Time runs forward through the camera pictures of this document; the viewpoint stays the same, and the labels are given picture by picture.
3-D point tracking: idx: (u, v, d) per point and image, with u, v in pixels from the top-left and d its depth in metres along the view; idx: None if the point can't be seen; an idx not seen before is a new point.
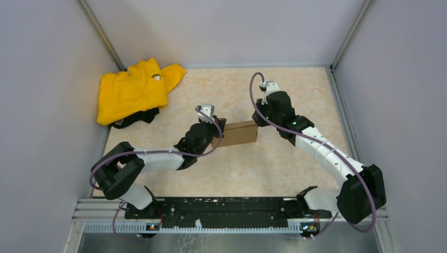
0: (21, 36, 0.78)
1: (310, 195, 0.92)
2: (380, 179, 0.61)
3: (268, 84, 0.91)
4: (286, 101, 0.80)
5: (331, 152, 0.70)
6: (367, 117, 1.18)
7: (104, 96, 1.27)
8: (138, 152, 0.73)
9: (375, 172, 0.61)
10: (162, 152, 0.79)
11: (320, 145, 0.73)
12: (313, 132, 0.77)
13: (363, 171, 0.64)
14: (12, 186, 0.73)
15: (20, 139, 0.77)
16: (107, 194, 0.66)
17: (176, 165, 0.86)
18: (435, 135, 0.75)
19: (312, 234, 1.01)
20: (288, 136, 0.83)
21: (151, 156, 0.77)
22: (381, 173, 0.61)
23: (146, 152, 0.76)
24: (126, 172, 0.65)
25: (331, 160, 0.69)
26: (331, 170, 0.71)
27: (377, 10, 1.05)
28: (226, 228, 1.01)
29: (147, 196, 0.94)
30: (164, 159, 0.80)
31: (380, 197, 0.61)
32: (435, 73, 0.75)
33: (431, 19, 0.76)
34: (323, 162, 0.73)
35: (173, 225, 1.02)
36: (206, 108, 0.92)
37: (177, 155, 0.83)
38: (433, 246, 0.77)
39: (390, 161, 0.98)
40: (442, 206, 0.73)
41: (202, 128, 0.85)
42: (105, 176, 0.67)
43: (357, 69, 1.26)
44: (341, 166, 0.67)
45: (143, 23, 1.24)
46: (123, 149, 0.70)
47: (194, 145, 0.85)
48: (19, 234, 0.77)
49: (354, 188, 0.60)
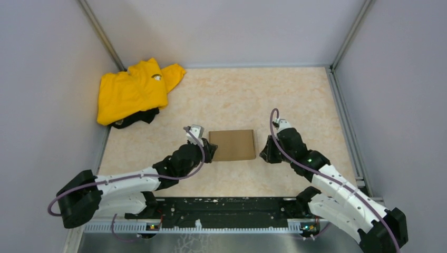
0: (21, 35, 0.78)
1: (317, 203, 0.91)
2: (404, 222, 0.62)
3: (281, 120, 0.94)
4: (298, 138, 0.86)
5: (352, 195, 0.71)
6: (367, 117, 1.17)
7: (104, 95, 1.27)
8: (99, 183, 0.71)
9: (398, 215, 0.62)
10: (133, 177, 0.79)
11: (340, 187, 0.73)
12: (330, 171, 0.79)
13: (387, 215, 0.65)
14: (11, 186, 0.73)
15: (19, 137, 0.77)
16: (66, 222, 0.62)
17: (153, 186, 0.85)
18: (436, 134, 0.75)
19: (312, 234, 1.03)
20: (303, 173, 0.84)
21: (114, 185, 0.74)
22: (404, 216, 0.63)
23: (109, 181, 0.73)
24: (81, 205, 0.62)
25: (353, 204, 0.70)
26: (352, 212, 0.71)
27: (376, 10, 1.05)
28: (226, 227, 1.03)
29: (138, 203, 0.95)
30: (133, 185, 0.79)
31: (404, 238, 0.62)
32: (436, 72, 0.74)
33: (430, 18, 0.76)
34: (342, 203, 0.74)
35: (173, 225, 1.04)
36: (195, 128, 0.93)
37: (149, 179, 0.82)
38: (433, 246, 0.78)
39: (391, 161, 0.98)
40: (443, 206, 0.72)
41: (191, 151, 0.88)
42: (65, 204, 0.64)
43: (356, 69, 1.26)
44: (364, 210, 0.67)
45: (142, 23, 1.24)
46: (83, 180, 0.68)
47: (178, 166, 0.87)
48: (18, 235, 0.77)
49: (380, 235, 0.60)
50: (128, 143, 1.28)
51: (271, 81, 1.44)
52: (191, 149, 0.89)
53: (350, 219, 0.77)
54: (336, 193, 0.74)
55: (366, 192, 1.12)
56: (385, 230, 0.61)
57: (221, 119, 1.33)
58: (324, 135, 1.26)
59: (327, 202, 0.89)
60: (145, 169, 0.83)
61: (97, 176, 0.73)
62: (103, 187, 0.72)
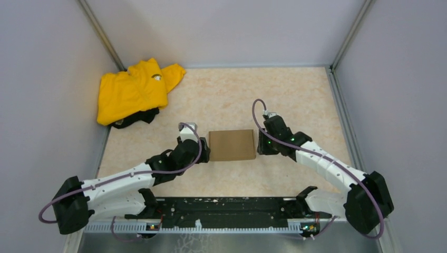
0: (21, 35, 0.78)
1: (311, 196, 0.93)
2: (382, 185, 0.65)
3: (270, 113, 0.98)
4: (279, 121, 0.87)
5: (332, 164, 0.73)
6: (367, 117, 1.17)
7: (104, 95, 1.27)
8: (85, 189, 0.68)
9: (377, 178, 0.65)
10: (124, 176, 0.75)
11: (321, 158, 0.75)
12: (312, 145, 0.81)
13: (366, 179, 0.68)
14: (11, 186, 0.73)
15: (20, 138, 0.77)
16: (61, 230, 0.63)
17: (148, 183, 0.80)
18: (435, 134, 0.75)
19: (312, 234, 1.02)
20: (288, 152, 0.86)
21: (102, 189, 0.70)
22: (384, 179, 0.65)
23: (95, 186, 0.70)
24: (70, 214, 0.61)
25: (333, 172, 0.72)
26: (334, 182, 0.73)
27: (376, 10, 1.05)
28: (226, 227, 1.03)
29: (136, 204, 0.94)
30: (125, 185, 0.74)
31: (386, 203, 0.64)
32: (436, 73, 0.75)
33: (430, 19, 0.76)
34: (325, 175, 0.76)
35: (173, 225, 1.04)
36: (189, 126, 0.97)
37: (141, 176, 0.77)
38: (431, 246, 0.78)
39: (391, 161, 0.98)
40: (443, 206, 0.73)
41: (192, 144, 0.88)
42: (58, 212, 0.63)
43: (356, 69, 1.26)
44: (342, 176, 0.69)
45: (143, 23, 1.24)
46: (70, 187, 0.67)
47: (179, 159, 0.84)
48: (19, 234, 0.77)
49: (359, 197, 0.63)
50: (128, 143, 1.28)
51: (271, 81, 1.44)
52: (193, 143, 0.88)
53: (338, 199, 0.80)
54: (317, 164, 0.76)
55: None
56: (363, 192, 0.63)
57: (221, 119, 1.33)
58: (324, 135, 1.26)
59: (320, 193, 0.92)
60: (137, 167, 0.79)
61: (85, 182, 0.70)
62: (90, 192, 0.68)
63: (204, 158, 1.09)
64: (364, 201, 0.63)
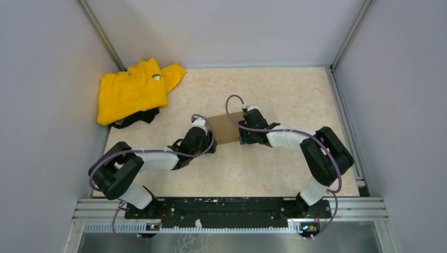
0: (21, 36, 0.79)
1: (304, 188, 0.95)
2: (333, 137, 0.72)
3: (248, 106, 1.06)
4: (255, 113, 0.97)
5: (291, 132, 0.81)
6: (367, 117, 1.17)
7: (104, 95, 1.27)
8: (136, 150, 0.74)
9: (327, 132, 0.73)
10: (158, 152, 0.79)
11: (283, 132, 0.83)
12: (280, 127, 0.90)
13: (319, 135, 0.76)
14: (11, 186, 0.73)
15: (20, 138, 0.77)
16: (107, 194, 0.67)
17: (172, 164, 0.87)
18: (435, 134, 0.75)
19: (312, 234, 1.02)
20: (263, 140, 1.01)
21: (148, 154, 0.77)
22: (332, 132, 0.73)
23: (144, 150, 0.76)
24: (127, 169, 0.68)
25: (292, 137, 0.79)
26: (295, 145, 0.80)
27: (376, 10, 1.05)
28: (226, 227, 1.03)
29: (146, 195, 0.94)
30: (161, 158, 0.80)
31: (341, 152, 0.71)
32: (435, 73, 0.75)
33: (430, 19, 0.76)
34: (290, 144, 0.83)
35: (173, 225, 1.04)
36: (202, 118, 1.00)
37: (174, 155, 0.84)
38: (432, 246, 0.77)
39: (390, 161, 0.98)
40: (443, 206, 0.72)
41: (202, 130, 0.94)
42: (104, 176, 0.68)
43: (356, 69, 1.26)
44: (298, 137, 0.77)
45: (143, 24, 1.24)
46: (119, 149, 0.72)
47: (193, 145, 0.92)
48: (18, 234, 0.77)
49: (311, 147, 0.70)
50: (128, 142, 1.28)
51: (271, 81, 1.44)
52: (202, 130, 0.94)
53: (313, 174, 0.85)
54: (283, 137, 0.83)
55: (366, 192, 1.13)
56: (315, 143, 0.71)
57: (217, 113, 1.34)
58: None
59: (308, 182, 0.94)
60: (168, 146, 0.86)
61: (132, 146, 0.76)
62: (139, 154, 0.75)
63: (212, 150, 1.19)
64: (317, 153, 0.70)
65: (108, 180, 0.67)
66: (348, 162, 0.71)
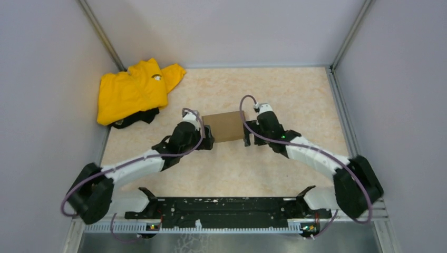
0: (21, 36, 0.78)
1: (310, 195, 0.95)
2: (367, 168, 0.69)
3: (261, 105, 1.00)
4: (273, 118, 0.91)
5: (319, 153, 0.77)
6: (367, 117, 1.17)
7: (104, 95, 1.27)
8: (107, 171, 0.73)
9: (361, 162, 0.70)
10: (136, 161, 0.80)
11: (308, 149, 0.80)
12: (300, 139, 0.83)
13: (351, 163, 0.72)
14: (11, 186, 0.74)
15: (20, 138, 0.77)
16: (84, 218, 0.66)
17: (158, 166, 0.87)
18: (435, 135, 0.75)
19: (312, 234, 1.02)
20: (279, 149, 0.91)
21: (122, 171, 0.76)
22: (367, 162, 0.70)
23: (116, 167, 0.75)
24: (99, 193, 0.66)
25: (320, 159, 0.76)
26: (323, 169, 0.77)
27: (376, 10, 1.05)
28: (226, 228, 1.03)
29: (141, 198, 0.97)
30: (137, 168, 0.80)
31: (374, 186, 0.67)
32: (435, 73, 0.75)
33: (430, 19, 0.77)
34: (314, 164, 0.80)
35: (173, 225, 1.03)
36: (193, 113, 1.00)
37: (154, 159, 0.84)
38: (431, 246, 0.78)
39: (390, 161, 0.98)
40: (442, 207, 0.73)
41: (191, 126, 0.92)
42: (79, 200, 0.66)
43: (356, 69, 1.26)
44: (328, 162, 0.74)
45: (143, 24, 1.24)
46: (89, 172, 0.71)
47: (181, 141, 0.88)
48: (19, 234, 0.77)
49: (345, 178, 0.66)
50: (128, 143, 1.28)
51: (271, 81, 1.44)
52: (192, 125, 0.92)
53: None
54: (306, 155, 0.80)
55: None
56: (348, 173, 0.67)
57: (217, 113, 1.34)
58: (324, 135, 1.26)
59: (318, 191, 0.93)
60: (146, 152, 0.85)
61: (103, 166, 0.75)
62: (112, 174, 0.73)
63: (208, 146, 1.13)
64: (350, 183, 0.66)
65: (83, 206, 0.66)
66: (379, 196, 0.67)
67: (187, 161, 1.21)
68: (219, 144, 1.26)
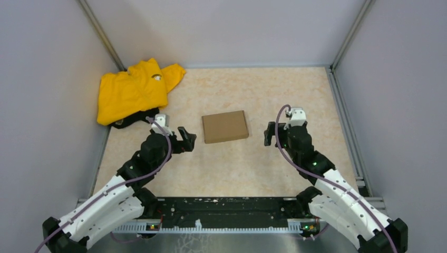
0: (20, 35, 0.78)
1: (317, 204, 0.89)
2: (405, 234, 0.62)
3: (294, 111, 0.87)
4: (308, 140, 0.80)
5: (357, 203, 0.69)
6: (367, 117, 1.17)
7: (104, 95, 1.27)
8: (63, 226, 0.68)
9: (401, 226, 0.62)
10: (98, 200, 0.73)
11: (345, 194, 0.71)
12: (335, 176, 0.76)
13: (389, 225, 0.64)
14: (11, 186, 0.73)
15: (20, 138, 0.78)
16: None
17: (128, 193, 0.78)
18: (435, 134, 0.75)
19: (312, 234, 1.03)
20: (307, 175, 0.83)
21: (81, 219, 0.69)
22: (407, 227, 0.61)
23: (72, 219, 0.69)
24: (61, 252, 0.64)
25: (357, 211, 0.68)
26: (354, 219, 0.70)
27: (377, 10, 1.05)
28: (226, 227, 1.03)
29: (134, 211, 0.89)
30: (103, 206, 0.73)
31: (402, 247, 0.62)
32: (435, 73, 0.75)
33: (430, 19, 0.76)
34: (345, 210, 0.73)
35: (173, 225, 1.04)
36: (160, 117, 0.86)
37: (116, 191, 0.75)
38: (431, 246, 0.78)
39: (391, 161, 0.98)
40: (442, 207, 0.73)
41: (158, 139, 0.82)
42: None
43: (356, 70, 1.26)
44: (366, 218, 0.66)
45: (143, 23, 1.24)
46: (49, 228, 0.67)
47: (151, 158, 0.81)
48: (19, 235, 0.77)
49: (381, 245, 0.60)
50: (128, 143, 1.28)
51: (271, 81, 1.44)
52: (161, 138, 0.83)
53: (350, 223, 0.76)
54: (340, 200, 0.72)
55: (366, 192, 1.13)
56: (386, 239, 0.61)
57: (217, 113, 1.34)
58: (324, 135, 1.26)
59: (328, 204, 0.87)
60: (109, 183, 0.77)
61: (62, 216, 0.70)
62: (69, 227, 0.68)
63: (188, 148, 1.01)
64: (385, 250, 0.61)
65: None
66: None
67: (187, 161, 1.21)
68: (219, 144, 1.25)
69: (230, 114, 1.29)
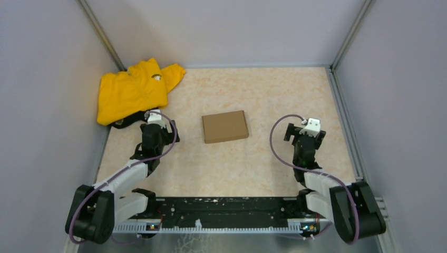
0: (20, 35, 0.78)
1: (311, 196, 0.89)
2: (369, 194, 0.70)
3: (311, 122, 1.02)
4: (312, 152, 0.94)
5: (327, 177, 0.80)
6: (367, 117, 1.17)
7: (104, 95, 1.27)
8: (100, 186, 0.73)
9: (363, 186, 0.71)
10: (124, 172, 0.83)
11: (319, 175, 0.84)
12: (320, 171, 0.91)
13: (355, 188, 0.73)
14: (11, 187, 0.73)
15: (20, 138, 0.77)
16: (96, 239, 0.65)
17: (144, 171, 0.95)
18: (436, 134, 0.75)
19: (312, 234, 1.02)
20: (300, 178, 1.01)
21: (115, 183, 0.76)
22: (369, 188, 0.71)
23: (107, 182, 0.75)
24: (105, 205, 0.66)
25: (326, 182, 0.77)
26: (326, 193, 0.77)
27: (377, 10, 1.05)
28: (226, 228, 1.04)
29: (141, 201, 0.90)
30: (127, 177, 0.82)
31: (372, 212, 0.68)
32: (436, 73, 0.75)
33: (431, 19, 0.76)
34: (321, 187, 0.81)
35: (173, 225, 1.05)
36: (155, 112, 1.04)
37: (137, 166, 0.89)
38: (432, 246, 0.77)
39: (391, 161, 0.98)
40: (443, 207, 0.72)
41: (155, 127, 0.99)
42: (86, 225, 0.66)
43: (356, 69, 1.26)
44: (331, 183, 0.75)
45: (143, 23, 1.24)
46: (84, 194, 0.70)
47: (153, 143, 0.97)
48: (19, 235, 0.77)
49: (339, 195, 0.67)
50: (128, 143, 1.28)
51: (271, 81, 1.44)
52: (156, 126, 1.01)
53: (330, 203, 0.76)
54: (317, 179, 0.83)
55: None
56: (345, 193, 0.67)
57: (217, 113, 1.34)
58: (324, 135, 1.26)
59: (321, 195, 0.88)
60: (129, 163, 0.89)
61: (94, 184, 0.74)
62: (106, 188, 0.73)
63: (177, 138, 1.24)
64: (345, 202, 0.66)
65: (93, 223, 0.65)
66: (380, 225, 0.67)
67: (187, 161, 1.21)
68: (219, 144, 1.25)
69: (230, 113, 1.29)
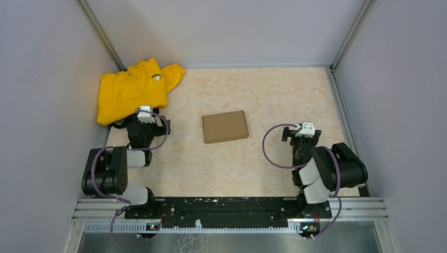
0: (19, 36, 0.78)
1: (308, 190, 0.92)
2: (347, 150, 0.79)
3: (305, 126, 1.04)
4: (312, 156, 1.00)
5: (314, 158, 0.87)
6: (366, 117, 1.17)
7: (104, 95, 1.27)
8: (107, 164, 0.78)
9: (340, 145, 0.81)
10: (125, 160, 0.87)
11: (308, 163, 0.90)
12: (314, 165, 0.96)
13: (337, 151, 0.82)
14: (11, 186, 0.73)
15: (19, 138, 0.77)
16: (116, 185, 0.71)
17: (142, 159, 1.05)
18: (436, 134, 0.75)
19: (312, 234, 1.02)
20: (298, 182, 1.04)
21: None
22: (345, 146, 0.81)
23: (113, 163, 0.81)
24: (119, 154, 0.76)
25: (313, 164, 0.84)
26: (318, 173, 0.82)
27: (376, 10, 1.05)
28: (226, 227, 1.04)
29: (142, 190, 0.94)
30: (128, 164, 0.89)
31: (352, 159, 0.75)
32: (436, 73, 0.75)
33: (430, 19, 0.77)
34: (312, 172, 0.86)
35: (173, 225, 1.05)
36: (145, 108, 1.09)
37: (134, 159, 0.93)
38: (433, 245, 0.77)
39: (390, 161, 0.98)
40: (443, 206, 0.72)
41: (137, 125, 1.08)
42: (103, 176, 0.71)
43: (356, 69, 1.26)
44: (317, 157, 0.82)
45: (143, 24, 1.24)
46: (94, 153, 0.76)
47: (140, 140, 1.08)
48: (18, 234, 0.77)
49: (319, 151, 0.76)
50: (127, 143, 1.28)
51: (271, 81, 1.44)
52: (139, 123, 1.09)
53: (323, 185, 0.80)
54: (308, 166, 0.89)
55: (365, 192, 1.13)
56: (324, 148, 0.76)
57: (216, 113, 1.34)
58: (324, 135, 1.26)
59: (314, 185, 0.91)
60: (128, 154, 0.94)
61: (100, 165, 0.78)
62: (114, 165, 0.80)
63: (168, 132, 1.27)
64: (324, 154, 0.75)
65: (109, 175, 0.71)
66: (364, 173, 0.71)
67: (187, 161, 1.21)
68: (219, 144, 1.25)
69: (230, 113, 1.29)
